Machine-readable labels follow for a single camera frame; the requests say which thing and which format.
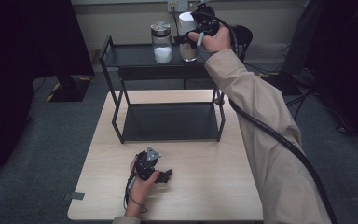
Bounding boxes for black metal shelf rack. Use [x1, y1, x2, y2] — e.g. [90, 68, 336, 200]
[98, 34, 227, 145]

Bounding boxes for white-lidded jar with beige powder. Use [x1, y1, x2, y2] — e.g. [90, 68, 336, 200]
[177, 11, 200, 63]

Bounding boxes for person's right arm beige sleeve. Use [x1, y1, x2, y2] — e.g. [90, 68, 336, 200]
[195, 10, 339, 224]

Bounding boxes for black stool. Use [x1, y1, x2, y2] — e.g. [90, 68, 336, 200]
[229, 24, 254, 64]

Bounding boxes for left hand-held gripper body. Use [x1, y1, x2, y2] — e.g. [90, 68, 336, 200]
[134, 146, 163, 182]

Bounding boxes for glass jar with white powder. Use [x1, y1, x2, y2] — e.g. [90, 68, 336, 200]
[150, 21, 173, 65]

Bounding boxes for person's right hand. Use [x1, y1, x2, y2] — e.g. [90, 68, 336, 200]
[188, 25, 232, 54]

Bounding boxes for thin black cable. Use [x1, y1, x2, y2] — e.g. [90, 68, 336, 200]
[122, 174, 149, 215]

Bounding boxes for person's left hand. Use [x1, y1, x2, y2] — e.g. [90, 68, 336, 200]
[125, 158, 161, 217]

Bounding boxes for black stand base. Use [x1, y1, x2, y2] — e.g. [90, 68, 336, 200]
[45, 74, 93, 104]

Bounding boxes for dark tape piece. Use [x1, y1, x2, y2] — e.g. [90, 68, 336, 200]
[62, 191, 86, 202]

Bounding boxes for dark equipment stand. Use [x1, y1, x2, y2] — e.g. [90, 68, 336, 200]
[260, 0, 358, 155]

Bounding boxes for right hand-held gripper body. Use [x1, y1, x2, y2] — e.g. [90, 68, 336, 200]
[190, 2, 222, 37]

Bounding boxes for black floor cables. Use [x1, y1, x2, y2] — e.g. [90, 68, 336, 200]
[283, 88, 357, 135]

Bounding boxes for wall power outlet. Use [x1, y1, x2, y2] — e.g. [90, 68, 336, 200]
[167, 0, 189, 13]

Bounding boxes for black curtain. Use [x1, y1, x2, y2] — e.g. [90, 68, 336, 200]
[0, 0, 96, 180]

